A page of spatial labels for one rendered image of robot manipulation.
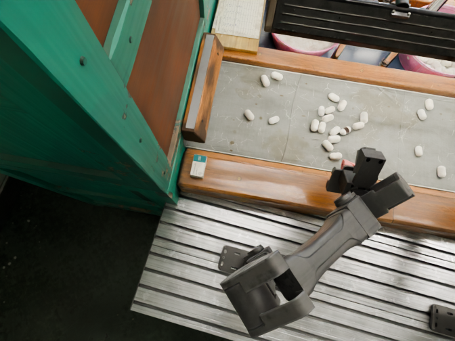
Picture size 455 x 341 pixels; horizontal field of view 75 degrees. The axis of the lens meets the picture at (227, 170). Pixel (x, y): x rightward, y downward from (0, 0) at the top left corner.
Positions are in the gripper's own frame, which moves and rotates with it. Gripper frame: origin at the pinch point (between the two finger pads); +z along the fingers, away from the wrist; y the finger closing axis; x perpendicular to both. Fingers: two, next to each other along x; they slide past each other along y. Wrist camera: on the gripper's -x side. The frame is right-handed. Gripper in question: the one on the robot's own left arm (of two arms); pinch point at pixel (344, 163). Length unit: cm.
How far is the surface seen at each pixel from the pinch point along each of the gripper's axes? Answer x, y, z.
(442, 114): -8.8, -31.4, 23.2
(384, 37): -30.5, 3.3, -2.7
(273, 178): 7.8, 16.9, -1.3
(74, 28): -33, 42, -42
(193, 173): 7.8, 38.2, -4.9
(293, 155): 4.2, 11.8, 6.9
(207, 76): -13.5, 38.9, 9.8
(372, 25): -32.3, 6.1, -2.6
